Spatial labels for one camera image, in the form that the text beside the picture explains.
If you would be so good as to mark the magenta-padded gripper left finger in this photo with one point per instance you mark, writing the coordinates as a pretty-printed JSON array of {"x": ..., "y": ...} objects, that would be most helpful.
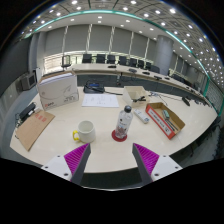
[{"x": 77, "y": 160}]

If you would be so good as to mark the black tool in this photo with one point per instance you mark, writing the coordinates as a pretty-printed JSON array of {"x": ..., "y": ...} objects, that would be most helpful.
[{"x": 139, "y": 99}]

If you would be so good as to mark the long curved conference desk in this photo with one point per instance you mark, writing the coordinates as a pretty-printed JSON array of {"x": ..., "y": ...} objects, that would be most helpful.
[{"x": 100, "y": 69}]

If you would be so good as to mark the white paper sheet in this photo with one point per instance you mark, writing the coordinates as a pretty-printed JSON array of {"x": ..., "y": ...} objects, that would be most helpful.
[{"x": 100, "y": 100}]

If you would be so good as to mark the ceiling lights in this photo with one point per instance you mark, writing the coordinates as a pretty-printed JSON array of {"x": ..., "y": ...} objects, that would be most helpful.
[{"x": 125, "y": 9}]

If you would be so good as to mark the open white cardboard box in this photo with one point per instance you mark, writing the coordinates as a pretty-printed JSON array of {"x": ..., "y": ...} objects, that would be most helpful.
[{"x": 128, "y": 95}]

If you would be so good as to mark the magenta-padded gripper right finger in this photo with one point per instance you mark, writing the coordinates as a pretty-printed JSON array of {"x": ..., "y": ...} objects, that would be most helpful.
[{"x": 146, "y": 159}]

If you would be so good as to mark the flat brown cardboard sheet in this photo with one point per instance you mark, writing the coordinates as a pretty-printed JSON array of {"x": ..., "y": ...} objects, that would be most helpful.
[{"x": 33, "y": 128}]

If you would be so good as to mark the white printed cardboard box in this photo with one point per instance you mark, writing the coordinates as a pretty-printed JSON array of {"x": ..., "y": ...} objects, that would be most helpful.
[{"x": 58, "y": 90}]

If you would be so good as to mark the open red-sided cardboard box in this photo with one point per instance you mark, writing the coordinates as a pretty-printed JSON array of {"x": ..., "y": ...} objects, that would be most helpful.
[{"x": 158, "y": 120}]

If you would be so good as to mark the grey-green tool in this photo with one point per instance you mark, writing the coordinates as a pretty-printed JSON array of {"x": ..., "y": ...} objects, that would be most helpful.
[{"x": 166, "y": 114}]

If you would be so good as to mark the clear water bottle black cap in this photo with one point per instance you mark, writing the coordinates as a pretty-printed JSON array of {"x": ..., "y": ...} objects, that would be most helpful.
[{"x": 123, "y": 125}]

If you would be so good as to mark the black bag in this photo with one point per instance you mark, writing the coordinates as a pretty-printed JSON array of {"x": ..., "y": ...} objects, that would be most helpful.
[{"x": 94, "y": 87}]

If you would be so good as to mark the flat round red coaster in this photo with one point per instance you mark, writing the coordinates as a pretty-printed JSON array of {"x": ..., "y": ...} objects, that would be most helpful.
[{"x": 114, "y": 136}]

